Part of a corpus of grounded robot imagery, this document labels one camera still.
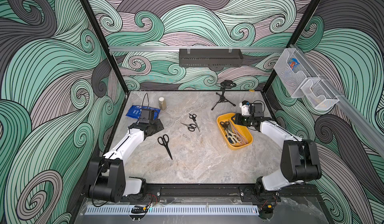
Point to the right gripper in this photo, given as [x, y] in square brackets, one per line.
[237, 118]

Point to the aluminium wall rail back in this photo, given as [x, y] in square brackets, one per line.
[189, 48]

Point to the aluminium wall rail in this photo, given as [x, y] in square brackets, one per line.
[375, 138]
[189, 48]

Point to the black wall shelf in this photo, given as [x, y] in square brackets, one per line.
[211, 58]

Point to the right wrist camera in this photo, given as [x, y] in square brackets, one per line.
[253, 109]

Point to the large clear wall bin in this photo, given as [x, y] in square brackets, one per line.
[291, 68]

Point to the cream kitchen scissors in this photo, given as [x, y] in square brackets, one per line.
[232, 137]

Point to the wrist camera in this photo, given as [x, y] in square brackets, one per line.
[147, 116]
[253, 109]

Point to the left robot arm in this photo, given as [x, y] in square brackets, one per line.
[106, 178]

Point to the aluminium wall rail right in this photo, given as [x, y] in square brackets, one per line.
[375, 138]

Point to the blue snack bag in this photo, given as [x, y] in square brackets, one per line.
[135, 111]

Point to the yellow storage box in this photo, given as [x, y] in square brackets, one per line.
[242, 129]

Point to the white slotted cable duct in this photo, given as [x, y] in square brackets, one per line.
[167, 210]

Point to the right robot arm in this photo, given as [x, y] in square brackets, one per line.
[299, 162]

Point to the large black scissors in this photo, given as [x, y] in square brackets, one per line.
[164, 141]

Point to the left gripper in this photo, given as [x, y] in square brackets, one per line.
[159, 125]

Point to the small spice bottle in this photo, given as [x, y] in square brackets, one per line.
[162, 103]

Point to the small clear wall bin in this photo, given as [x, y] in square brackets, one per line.
[319, 94]

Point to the small black scissors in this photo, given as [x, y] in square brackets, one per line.
[190, 127]
[226, 125]
[193, 117]

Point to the pink scissors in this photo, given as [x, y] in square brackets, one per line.
[243, 140]

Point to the black mini tripod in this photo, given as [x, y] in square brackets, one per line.
[225, 85]

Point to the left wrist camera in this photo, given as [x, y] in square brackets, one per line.
[147, 116]

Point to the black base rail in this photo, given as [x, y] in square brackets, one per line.
[253, 192]

